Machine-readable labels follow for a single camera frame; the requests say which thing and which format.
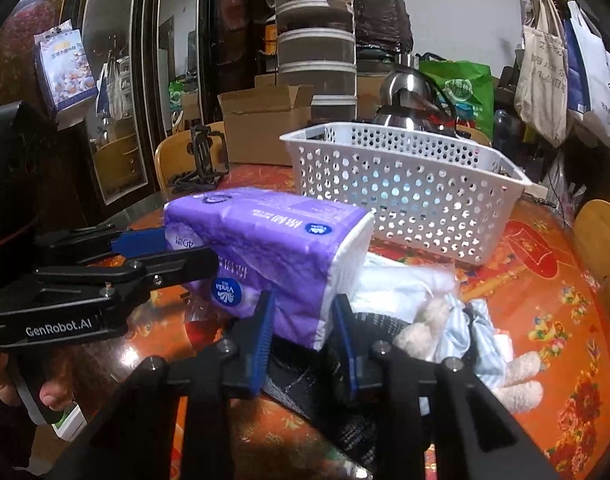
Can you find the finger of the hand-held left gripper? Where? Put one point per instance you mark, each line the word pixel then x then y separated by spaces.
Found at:
pixel 135 242
pixel 175 267

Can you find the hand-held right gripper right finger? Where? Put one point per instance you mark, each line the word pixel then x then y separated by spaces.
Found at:
pixel 346 345

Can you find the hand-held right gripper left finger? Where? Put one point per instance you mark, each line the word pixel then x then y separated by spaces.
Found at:
pixel 262 340

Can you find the black knit glove orange cuff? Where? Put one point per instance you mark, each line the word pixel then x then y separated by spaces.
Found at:
pixel 305 390

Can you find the purple tissue pack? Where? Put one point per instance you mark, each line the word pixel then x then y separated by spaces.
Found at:
pixel 265 255

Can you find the white perforated plastic basket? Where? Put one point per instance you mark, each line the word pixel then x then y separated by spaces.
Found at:
pixel 410 195

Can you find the person's left hand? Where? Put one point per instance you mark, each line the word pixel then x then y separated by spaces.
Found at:
pixel 57 395

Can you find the white folded cloth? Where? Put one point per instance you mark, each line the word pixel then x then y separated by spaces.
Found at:
pixel 405 280

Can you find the light blue striped cloth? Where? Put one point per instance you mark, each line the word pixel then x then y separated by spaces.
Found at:
pixel 460 340

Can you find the mirrored wardrobe doors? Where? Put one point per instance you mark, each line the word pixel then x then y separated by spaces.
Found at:
pixel 115 110

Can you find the blue printed packet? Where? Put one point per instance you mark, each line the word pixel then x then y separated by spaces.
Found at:
pixel 67 67

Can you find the open cardboard box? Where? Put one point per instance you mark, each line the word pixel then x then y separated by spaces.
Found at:
pixel 265 125

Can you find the beige plush toy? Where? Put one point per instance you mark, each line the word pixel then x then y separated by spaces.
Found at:
pixel 520 395

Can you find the brown cardboard box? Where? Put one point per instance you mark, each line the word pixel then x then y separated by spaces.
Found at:
pixel 369 100

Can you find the orange box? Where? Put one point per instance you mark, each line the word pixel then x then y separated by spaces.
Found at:
pixel 270 35

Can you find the stainless steel kettle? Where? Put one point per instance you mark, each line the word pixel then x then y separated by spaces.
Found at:
pixel 405 95

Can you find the tiered mesh drying rack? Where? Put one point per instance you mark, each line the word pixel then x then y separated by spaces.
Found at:
pixel 315 45

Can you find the green shopping bag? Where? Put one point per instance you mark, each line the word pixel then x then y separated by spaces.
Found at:
pixel 460 90

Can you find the black plastic wrapped box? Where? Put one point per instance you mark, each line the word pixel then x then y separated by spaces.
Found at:
pixel 382 15

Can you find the beige canvas tote bag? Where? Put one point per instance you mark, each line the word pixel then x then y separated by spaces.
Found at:
pixel 540 75

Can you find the white and blue tote bag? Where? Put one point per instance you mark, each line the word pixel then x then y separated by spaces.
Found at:
pixel 597 70

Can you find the black metal bracket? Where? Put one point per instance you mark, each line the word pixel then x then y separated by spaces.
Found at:
pixel 205 157

